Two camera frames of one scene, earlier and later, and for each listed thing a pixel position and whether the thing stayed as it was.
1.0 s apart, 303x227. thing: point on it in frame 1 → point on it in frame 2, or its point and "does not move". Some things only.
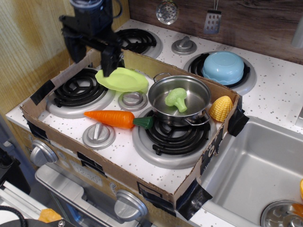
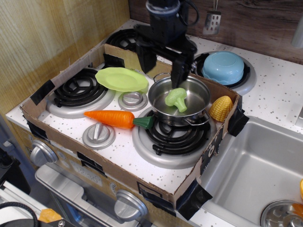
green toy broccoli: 176,97 does not move
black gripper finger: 110,57 → 180,70
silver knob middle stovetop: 132,101 does not move
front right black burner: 173,147 does not move
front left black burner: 77,91 does not move
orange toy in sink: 298,208 does not move
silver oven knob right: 129,206 does not move
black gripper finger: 77,48 → 147,59
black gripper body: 93,23 → 168,32
